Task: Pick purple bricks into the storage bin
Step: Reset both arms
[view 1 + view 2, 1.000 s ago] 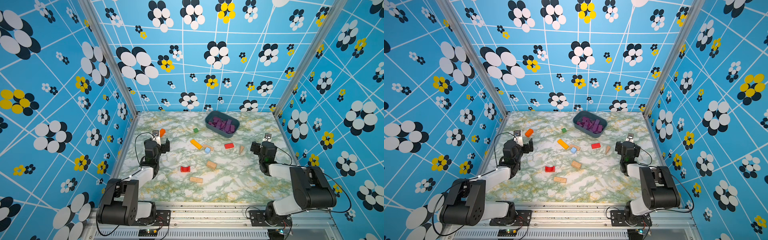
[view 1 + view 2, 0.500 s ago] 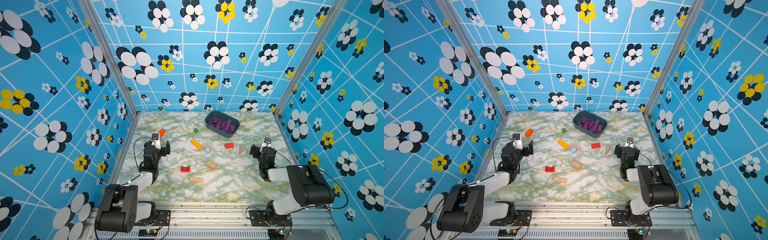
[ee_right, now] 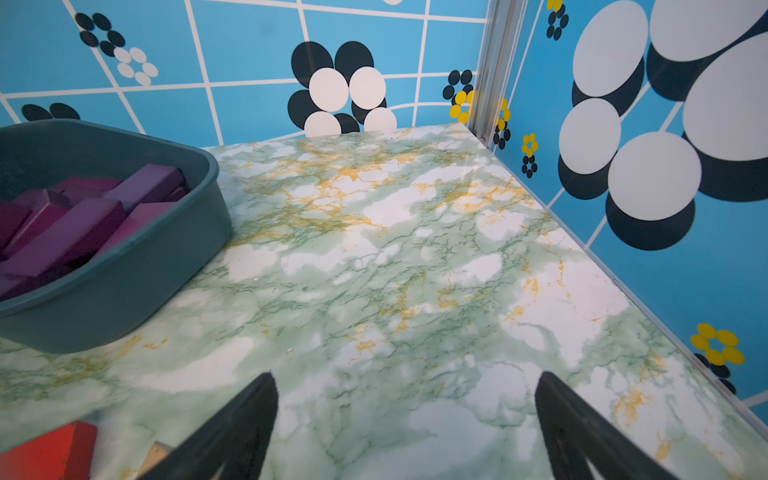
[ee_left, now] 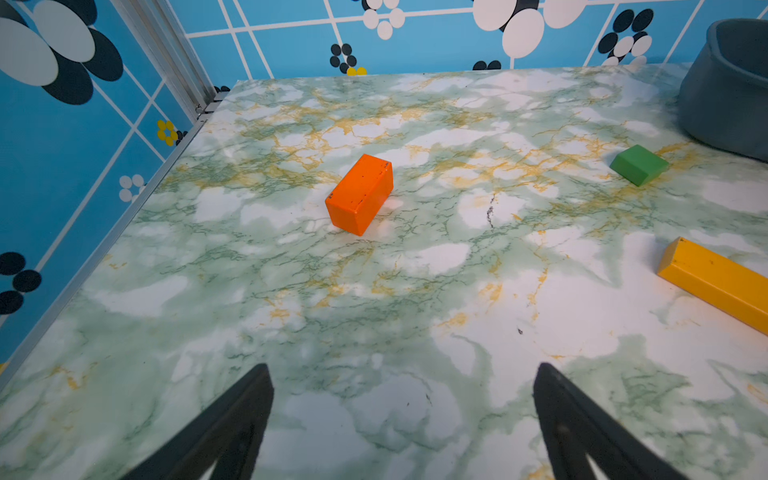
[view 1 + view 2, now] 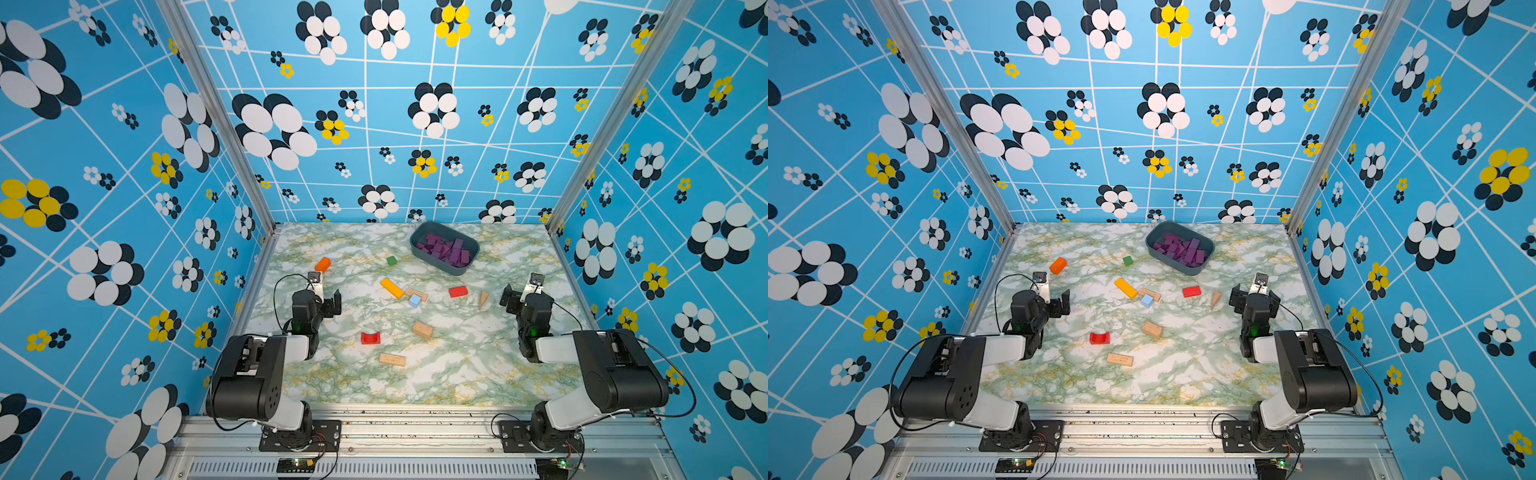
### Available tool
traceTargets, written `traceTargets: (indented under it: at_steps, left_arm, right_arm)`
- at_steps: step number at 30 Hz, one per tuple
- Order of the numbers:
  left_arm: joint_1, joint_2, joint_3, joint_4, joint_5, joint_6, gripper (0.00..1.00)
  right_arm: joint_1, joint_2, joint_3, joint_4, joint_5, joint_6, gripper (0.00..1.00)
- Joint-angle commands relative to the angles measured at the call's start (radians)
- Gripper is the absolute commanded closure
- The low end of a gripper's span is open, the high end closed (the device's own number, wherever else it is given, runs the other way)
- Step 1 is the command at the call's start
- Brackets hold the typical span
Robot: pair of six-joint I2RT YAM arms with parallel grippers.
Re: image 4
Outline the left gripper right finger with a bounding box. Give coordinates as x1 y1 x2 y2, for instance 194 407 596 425
533 363 684 479

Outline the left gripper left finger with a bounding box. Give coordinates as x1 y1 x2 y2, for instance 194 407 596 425
124 364 274 479

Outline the green cube brick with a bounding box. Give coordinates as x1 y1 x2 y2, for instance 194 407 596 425
610 145 670 187

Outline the orange brick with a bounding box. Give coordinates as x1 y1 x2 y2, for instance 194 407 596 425
325 155 394 236

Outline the dark teal storage bin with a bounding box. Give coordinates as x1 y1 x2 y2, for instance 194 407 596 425
678 19 767 162

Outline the yellow long brick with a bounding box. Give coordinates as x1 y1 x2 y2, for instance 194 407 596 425
657 237 767 335

